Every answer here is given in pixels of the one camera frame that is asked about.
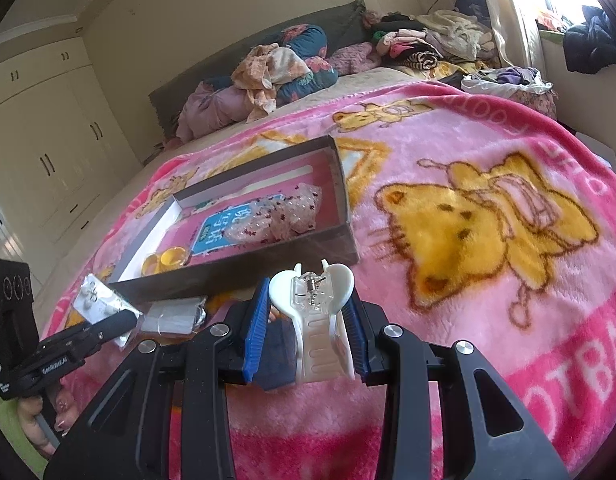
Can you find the sheer polka dot bow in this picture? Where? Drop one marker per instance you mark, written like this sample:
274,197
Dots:
283,215

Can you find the peach floral cloth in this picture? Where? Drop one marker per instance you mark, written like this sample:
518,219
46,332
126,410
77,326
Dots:
268,70

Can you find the cream flat stick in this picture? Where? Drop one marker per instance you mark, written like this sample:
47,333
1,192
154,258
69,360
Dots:
298,171

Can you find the pink fuzzy garment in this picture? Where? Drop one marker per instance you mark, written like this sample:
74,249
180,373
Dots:
353,57

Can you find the pile of clothes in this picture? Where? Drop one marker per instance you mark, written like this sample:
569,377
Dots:
437,35

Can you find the pink printed blanket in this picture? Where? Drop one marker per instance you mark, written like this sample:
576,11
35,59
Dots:
437,135

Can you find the teal floral quilt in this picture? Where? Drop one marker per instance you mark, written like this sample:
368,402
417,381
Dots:
308,42

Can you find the white wardrobe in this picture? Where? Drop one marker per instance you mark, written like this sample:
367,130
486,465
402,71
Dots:
48,125

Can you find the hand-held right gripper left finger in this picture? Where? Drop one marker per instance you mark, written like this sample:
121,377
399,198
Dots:
253,330

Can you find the yellow printed blanket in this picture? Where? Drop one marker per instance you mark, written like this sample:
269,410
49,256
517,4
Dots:
457,67

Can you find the earring card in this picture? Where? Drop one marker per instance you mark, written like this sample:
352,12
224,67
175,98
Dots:
95,305

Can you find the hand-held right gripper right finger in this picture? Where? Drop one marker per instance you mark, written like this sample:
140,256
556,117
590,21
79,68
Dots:
355,335

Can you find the person's left forearm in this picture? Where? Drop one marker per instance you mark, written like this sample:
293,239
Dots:
8,440

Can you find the white hair claw clip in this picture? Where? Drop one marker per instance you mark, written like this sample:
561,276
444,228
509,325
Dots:
308,290

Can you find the white bag of clothes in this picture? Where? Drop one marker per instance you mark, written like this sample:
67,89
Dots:
487,82

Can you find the floral fabric basket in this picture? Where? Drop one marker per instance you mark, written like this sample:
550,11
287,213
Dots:
537,102

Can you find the dark jacket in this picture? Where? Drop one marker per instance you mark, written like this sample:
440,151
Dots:
592,40

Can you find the pink pillow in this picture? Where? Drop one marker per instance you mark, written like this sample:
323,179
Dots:
213,105

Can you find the silver foil packet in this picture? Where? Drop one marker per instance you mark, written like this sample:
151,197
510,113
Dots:
170,317

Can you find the beige bed sheet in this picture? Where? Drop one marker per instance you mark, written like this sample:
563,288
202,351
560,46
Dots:
308,105

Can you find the blue printed card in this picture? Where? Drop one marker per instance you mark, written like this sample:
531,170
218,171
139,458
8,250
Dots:
213,237

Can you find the dark cardboard box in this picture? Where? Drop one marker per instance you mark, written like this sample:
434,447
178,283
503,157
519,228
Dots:
268,265

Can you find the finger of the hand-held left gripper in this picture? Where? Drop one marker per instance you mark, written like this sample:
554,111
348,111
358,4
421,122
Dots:
118,322

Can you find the person's left hand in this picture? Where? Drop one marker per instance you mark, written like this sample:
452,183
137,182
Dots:
30,425

